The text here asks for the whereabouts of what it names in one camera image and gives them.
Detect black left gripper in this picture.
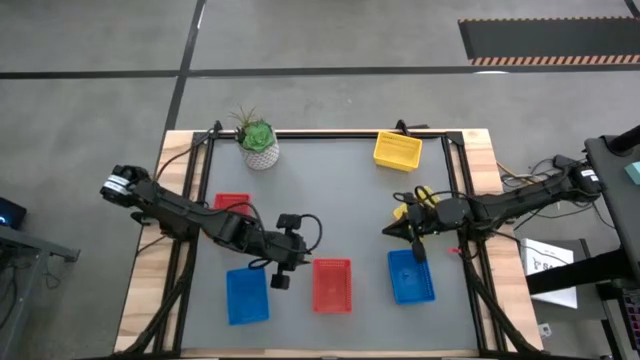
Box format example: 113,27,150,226
259,228,315,290

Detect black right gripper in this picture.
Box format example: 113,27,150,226
383,218,442,265

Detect red plastic basket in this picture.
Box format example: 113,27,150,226
312,257,353,315
213,192,253,217

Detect blue plastic basket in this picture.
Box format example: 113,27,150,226
388,248,436,306
225,267,271,327

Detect yellow plastic basket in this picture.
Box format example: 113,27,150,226
373,130,424,173
393,185,442,222

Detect grey table mat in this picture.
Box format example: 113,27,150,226
180,137,482,351

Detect succulent in white patterned pot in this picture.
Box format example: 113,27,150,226
228,105,281,172

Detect white cardboard box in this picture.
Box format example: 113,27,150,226
519,238,580,310

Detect black desk leg bar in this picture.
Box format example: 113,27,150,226
524,247,640,296

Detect dark grey side desk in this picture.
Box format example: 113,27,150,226
583,124,640,284

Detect black hazard-striped floor mat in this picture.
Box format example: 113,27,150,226
458,17,640,67

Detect colourful keyboard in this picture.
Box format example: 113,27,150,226
621,289,640,346

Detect grey metal desk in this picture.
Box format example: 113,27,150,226
0,224,81,360

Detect dark screen device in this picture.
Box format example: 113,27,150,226
0,196,28,231

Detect black left wrist camera cable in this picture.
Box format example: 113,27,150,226
247,213,324,271

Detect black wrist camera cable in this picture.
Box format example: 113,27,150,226
392,184,439,204
247,213,324,271

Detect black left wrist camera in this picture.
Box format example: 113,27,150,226
276,213,303,232

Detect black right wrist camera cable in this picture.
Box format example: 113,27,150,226
392,184,439,204

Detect black aluminium table frame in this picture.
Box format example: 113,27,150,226
113,119,546,360

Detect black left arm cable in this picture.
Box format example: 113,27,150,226
153,127,221,181

